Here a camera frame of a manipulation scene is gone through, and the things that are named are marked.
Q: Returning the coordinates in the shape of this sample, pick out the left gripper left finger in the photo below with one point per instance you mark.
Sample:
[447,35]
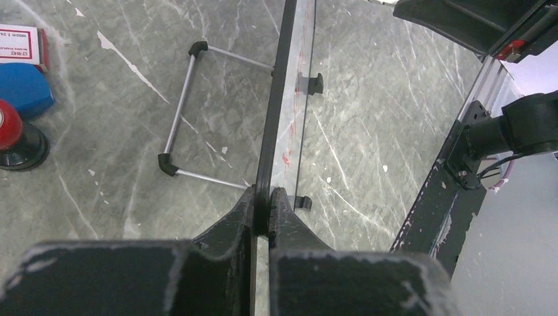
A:
[115,277]

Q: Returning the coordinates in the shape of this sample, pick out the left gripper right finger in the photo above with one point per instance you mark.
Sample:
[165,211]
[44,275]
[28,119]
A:
[307,277]

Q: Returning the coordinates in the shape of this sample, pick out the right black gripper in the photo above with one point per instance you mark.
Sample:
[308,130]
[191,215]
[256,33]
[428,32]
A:
[508,31]

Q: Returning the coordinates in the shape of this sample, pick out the black framed whiteboard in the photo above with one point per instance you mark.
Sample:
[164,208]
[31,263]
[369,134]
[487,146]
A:
[279,109]

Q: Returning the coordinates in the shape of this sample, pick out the blue small block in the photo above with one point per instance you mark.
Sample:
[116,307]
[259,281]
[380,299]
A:
[26,89]

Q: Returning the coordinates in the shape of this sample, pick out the red white small box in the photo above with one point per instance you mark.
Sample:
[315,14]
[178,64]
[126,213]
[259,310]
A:
[24,44]

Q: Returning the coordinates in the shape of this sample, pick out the black base frame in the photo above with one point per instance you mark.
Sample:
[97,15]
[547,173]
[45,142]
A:
[438,220]

